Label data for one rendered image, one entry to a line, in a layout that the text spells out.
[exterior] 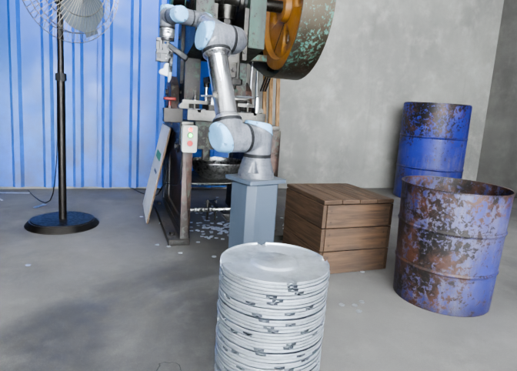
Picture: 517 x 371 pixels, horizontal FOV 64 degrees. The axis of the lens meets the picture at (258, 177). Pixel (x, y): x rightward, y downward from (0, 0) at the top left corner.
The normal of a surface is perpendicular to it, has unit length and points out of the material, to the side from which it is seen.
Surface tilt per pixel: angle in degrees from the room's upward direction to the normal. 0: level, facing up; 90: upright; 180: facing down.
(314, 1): 97
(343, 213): 90
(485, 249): 92
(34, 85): 90
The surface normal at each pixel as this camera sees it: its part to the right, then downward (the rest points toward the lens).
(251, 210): -0.13, 0.15
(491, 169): -0.94, 0.00
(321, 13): 0.30, 0.40
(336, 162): 0.33, 0.18
